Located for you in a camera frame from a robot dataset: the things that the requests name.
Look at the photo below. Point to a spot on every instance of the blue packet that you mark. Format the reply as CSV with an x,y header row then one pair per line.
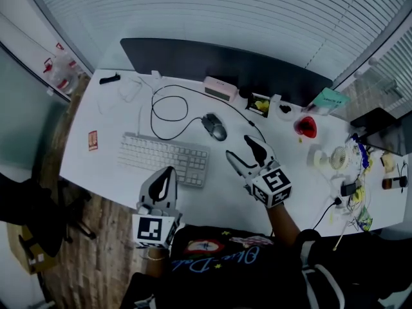
x,y
363,151

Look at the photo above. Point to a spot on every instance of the person's right forearm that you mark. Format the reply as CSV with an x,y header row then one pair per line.
x,y
284,224

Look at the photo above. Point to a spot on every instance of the yellow flower picture box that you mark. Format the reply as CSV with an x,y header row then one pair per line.
x,y
258,105

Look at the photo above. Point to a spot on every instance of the cardboard box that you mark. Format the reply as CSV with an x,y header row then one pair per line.
x,y
35,259

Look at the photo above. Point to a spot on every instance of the brown bottle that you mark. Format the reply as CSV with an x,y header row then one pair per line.
x,y
392,183

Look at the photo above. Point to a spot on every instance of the small white dish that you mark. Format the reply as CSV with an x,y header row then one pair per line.
x,y
288,113

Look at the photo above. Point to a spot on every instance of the small white desk fan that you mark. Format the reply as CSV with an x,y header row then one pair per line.
x,y
339,156

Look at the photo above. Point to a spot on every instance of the person's left forearm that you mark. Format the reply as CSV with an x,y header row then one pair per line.
x,y
157,266

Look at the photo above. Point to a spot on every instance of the white window blinds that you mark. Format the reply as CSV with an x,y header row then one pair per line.
x,y
225,8

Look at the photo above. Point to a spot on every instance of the clear bags with red labels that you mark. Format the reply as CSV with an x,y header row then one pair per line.
x,y
62,72

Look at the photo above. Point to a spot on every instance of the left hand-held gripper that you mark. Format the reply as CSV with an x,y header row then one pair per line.
x,y
151,230

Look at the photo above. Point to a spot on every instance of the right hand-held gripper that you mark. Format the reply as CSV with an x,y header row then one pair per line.
x,y
272,185

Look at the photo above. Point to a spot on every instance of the person's black printed shirt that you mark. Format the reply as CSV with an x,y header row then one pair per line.
x,y
231,278

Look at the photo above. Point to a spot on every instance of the teal box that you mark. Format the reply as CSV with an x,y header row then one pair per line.
x,y
331,100

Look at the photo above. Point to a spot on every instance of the red card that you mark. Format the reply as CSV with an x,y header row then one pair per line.
x,y
93,140

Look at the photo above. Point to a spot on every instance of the white keyboard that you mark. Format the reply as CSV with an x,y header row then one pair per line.
x,y
154,154

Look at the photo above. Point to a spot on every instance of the black office chair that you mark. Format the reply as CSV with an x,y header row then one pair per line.
x,y
32,211

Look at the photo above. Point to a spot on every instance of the wooden stick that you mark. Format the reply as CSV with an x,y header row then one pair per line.
x,y
340,237

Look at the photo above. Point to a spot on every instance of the white round container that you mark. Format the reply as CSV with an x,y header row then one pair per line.
x,y
317,156

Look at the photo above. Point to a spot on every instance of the black charger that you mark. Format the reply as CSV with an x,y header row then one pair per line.
x,y
348,189

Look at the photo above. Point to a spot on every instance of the black computer monitor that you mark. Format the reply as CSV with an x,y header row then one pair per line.
x,y
209,63

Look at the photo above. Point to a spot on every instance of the red cup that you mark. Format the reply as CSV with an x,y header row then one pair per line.
x,y
305,127

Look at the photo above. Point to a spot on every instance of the grey computer mouse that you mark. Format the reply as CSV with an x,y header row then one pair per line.
x,y
217,129

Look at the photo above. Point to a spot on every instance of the colourful snack wrapper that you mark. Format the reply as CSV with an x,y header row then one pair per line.
x,y
365,219

